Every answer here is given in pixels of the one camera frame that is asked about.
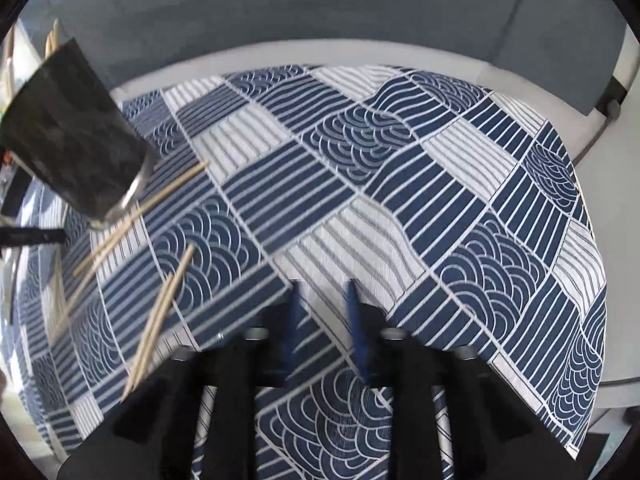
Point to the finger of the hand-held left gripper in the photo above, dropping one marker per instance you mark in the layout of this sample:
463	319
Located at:
30	236

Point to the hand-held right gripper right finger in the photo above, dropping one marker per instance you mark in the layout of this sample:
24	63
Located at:
357	335

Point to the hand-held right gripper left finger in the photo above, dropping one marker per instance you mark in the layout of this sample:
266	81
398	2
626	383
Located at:
292	332

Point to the black cylindrical utensil holder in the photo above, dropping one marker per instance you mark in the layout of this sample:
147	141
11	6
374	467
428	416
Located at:
70	135

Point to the wooden chopsticks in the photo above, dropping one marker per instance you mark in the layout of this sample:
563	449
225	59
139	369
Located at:
164	310

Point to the blue white patterned tablecloth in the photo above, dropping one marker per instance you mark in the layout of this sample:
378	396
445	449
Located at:
400	185

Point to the grey backdrop cloth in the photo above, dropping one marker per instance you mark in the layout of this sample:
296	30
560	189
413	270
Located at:
300	5

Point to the black power outlet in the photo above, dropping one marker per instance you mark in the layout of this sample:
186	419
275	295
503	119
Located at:
609	91

